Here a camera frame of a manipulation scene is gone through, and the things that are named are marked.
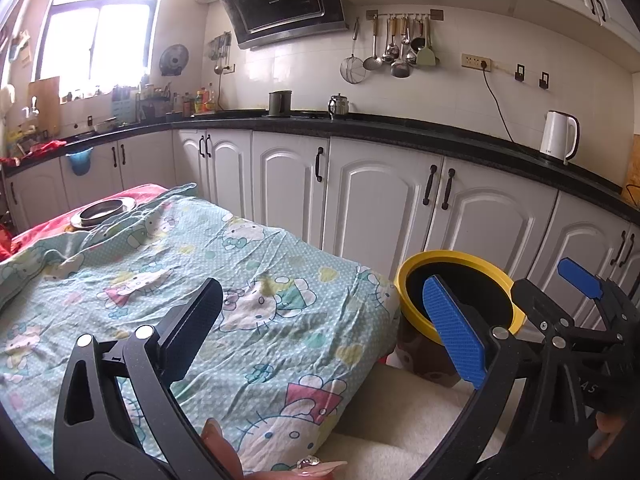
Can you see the blue hanging basket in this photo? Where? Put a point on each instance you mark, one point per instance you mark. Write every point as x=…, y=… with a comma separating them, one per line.
x=80, y=162

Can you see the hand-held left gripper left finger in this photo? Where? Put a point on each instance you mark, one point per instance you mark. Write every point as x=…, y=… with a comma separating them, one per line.
x=192, y=325

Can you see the wall utensil rail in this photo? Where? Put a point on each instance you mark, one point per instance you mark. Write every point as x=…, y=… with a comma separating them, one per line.
x=405, y=14

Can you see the red cloth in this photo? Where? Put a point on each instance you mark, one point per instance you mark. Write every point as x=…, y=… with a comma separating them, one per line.
x=40, y=150

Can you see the black wall hook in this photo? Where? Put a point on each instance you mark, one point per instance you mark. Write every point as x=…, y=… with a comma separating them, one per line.
x=544, y=81
x=520, y=74

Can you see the window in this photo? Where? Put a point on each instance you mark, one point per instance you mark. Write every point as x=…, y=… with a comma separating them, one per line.
x=100, y=35

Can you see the round metal bowl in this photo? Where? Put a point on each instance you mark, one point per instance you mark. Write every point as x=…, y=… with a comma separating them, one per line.
x=102, y=212

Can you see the large metal ladle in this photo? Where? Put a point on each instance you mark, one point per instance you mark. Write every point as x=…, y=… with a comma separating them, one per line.
x=400, y=69

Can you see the small metal ladle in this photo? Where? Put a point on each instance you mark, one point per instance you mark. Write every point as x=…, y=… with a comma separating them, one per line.
x=371, y=62

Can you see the metal teapot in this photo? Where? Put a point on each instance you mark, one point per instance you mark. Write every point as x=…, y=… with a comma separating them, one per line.
x=338, y=106

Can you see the row of condiment bottles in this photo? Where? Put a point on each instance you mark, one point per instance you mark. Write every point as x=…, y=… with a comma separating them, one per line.
x=200, y=101

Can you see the white electric kettle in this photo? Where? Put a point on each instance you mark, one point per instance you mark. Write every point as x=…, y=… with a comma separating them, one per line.
x=555, y=137

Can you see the cartoon cat printed blanket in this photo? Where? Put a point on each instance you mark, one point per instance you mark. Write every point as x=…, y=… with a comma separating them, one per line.
x=200, y=270

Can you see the green spatula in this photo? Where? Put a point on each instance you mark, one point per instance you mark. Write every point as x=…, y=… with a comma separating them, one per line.
x=426, y=56

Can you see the knife rack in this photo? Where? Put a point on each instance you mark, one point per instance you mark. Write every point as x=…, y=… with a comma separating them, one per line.
x=122, y=105

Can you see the wall power outlet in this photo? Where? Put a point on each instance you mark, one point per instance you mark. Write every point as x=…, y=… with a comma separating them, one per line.
x=475, y=61

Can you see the brown printed cloth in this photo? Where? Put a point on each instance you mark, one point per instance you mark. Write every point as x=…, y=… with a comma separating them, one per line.
x=420, y=360

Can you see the red cushion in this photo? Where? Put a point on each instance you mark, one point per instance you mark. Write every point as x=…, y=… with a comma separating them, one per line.
x=7, y=245

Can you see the yellow rimmed black bin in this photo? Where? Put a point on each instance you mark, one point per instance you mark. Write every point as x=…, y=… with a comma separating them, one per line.
x=480, y=280

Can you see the black range hood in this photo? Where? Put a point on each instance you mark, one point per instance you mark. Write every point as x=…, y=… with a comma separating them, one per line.
x=280, y=5

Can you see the person's right hand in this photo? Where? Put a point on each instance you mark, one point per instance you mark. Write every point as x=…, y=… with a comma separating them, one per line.
x=607, y=430

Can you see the hanging kitchen tools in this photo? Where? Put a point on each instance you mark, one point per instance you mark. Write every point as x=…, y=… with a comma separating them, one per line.
x=219, y=50

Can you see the white lower cabinets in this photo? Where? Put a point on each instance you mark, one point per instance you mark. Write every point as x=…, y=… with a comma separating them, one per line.
x=380, y=200

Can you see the metal pot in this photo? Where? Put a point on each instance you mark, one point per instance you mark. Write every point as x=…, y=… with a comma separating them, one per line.
x=280, y=104

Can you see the black countertop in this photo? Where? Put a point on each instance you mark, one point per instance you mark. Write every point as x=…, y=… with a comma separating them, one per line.
x=425, y=132

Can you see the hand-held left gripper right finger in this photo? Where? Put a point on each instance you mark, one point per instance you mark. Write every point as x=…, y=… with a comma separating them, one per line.
x=452, y=330

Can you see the red blanket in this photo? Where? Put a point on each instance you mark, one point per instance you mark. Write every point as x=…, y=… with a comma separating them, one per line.
x=45, y=225

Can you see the wooden cutting board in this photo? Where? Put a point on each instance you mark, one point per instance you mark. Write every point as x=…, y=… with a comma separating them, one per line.
x=45, y=105

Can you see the white cushioned seat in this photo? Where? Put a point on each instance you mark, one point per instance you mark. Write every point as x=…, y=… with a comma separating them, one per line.
x=400, y=425

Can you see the metal slotted spoon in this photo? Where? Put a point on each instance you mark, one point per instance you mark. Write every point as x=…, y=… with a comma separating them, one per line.
x=391, y=52

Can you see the round wall fan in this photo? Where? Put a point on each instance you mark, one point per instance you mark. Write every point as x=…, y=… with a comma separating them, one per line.
x=174, y=60

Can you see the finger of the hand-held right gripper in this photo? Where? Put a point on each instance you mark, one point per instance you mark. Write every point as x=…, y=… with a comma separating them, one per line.
x=540, y=307
x=580, y=277

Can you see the person's left hand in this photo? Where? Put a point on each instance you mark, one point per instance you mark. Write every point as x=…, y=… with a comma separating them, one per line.
x=220, y=455

